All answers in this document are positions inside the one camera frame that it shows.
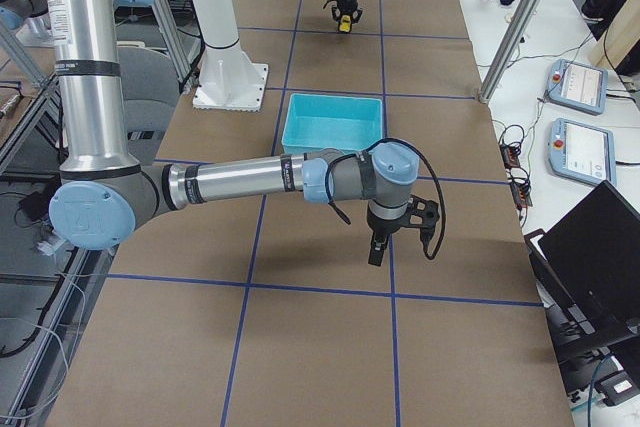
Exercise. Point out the teach pendant tablet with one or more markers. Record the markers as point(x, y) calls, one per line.
point(577, 86)
point(581, 152)

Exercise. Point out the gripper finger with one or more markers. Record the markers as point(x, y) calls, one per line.
point(357, 15)
point(336, 13)

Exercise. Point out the black laptop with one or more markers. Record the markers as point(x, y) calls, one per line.
point(589, 263)

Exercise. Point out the aluminium frame post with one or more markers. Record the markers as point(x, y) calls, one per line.
point(521, 17)

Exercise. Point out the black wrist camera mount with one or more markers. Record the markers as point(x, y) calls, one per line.
point(421, 213)

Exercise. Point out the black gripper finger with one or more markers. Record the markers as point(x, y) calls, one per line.
point(377, 250)

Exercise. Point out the upper teach pendant tablet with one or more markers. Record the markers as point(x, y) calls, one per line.
point(577, 86)

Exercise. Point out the lower teach pendant tablet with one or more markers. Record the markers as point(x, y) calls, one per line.
point(581, 152)

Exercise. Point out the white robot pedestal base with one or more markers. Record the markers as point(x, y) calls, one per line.
point(228, 79)

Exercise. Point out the yellow beetle toy car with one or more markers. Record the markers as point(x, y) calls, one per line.
point(345, 25)

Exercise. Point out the light blue plastic bin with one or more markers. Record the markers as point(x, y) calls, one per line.
point(316, 121)

